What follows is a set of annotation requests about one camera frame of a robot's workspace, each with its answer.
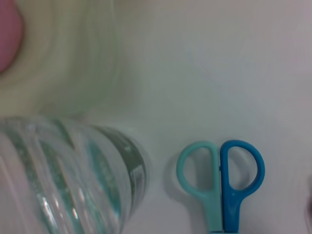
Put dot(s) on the pink toy peach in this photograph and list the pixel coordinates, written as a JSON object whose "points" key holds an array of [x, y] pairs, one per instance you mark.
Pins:
{"points": [[9, 36]]}

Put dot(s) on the green translucent plastic fruit plate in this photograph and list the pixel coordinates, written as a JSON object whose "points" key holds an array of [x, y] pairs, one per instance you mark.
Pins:
{"points": [[73, 53]]}

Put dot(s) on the blue capped scissors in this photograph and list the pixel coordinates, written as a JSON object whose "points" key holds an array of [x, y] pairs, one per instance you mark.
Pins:
{"points": [[231, 207]]}

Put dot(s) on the clear water bottle green label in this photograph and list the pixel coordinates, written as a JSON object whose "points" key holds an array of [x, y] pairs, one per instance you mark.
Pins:
{"points": [[61, 175]]}

